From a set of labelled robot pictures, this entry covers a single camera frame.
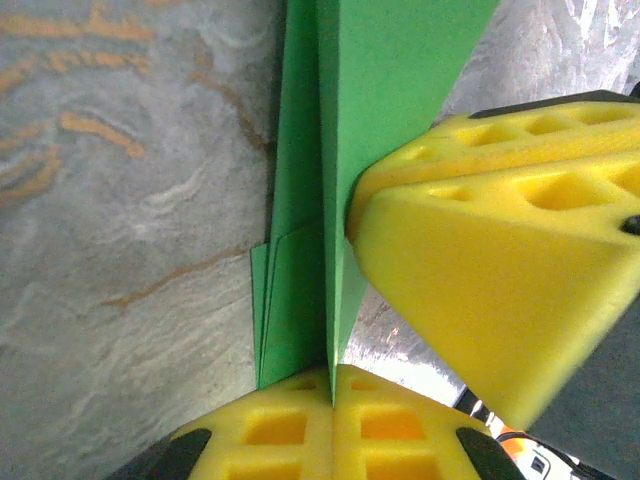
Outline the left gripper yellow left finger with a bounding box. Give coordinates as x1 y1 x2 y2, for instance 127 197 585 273
107 367 335 480

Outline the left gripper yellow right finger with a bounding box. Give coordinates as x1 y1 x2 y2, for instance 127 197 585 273
332 363 527 480

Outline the green paper sheet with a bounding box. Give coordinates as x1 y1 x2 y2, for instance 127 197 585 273
249 0 502 407

